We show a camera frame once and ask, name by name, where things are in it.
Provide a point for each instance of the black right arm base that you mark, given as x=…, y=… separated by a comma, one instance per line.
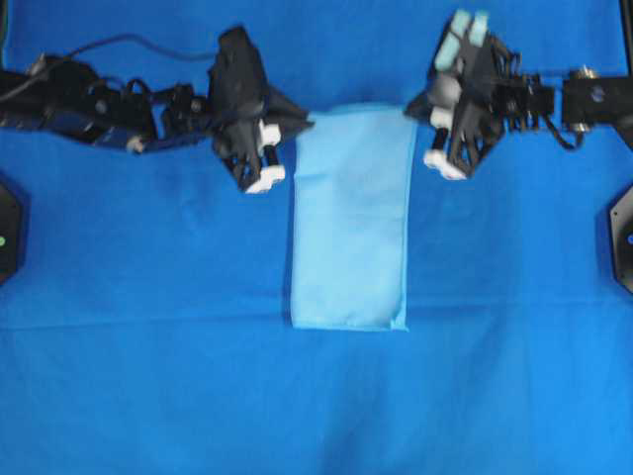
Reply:
x=620, y=229

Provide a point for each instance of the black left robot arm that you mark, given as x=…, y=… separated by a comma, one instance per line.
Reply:
x=68, y=98

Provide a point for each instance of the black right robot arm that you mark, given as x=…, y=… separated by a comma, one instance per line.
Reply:
x=525, y=104

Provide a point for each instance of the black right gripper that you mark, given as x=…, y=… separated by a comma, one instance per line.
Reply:
x=459, y=107

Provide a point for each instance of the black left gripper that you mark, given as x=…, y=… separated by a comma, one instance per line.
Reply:
x=248, y=148

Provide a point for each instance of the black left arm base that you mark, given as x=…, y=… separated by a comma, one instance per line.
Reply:
x=15, y=223

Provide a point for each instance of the light blue towel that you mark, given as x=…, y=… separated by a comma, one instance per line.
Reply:
x=352, y=182

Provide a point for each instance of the right wrist camera teal mount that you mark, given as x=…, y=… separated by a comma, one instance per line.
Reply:
x=463, y=39

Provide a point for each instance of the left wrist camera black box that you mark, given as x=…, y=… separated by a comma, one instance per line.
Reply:
x=238, y=86

